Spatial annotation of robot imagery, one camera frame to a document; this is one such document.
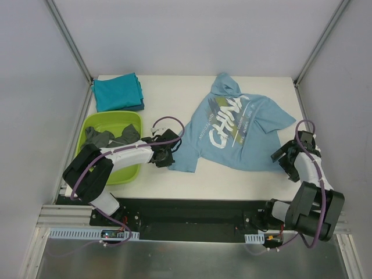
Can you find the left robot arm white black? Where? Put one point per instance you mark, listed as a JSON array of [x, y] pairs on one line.
[[89, 172]]

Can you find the folded dark teal t-shirt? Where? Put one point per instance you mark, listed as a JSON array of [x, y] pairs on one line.
[[111, 95]]

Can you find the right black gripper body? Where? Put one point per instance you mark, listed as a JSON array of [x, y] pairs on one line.
[[284, 157]]

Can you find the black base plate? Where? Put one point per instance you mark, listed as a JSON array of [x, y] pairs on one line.
[[196, 232]]

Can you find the aluminium frame post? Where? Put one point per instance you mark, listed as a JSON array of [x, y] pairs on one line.
[[61, 25], [323, 38]]

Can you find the lime green plastic basin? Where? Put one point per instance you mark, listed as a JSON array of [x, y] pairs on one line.
[[114, 122]]

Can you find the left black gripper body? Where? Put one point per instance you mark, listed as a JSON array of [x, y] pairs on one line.
[[170, 149]]

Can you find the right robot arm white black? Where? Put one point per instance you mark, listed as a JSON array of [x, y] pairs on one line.
[[316, 207]]

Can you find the right aluminium frame post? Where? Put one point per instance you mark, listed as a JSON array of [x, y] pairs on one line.
[[323, 38]]

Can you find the white cable duct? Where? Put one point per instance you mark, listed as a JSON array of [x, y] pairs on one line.
[[254, 238], [92, 234]]

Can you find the grey t-shirt in basin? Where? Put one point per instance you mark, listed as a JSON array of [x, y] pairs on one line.
[[106, 139]]

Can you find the right white cable duct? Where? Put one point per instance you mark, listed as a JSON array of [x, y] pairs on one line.
[[254, 238]]

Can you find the left white cable duct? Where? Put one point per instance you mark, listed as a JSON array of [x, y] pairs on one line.
[[92, 234]]

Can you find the left aluminium frame post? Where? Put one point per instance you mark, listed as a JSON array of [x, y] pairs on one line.
[[61, 25]]

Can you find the light blue printed t-shirt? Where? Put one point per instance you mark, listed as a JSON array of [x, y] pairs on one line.
[[234, 129]]

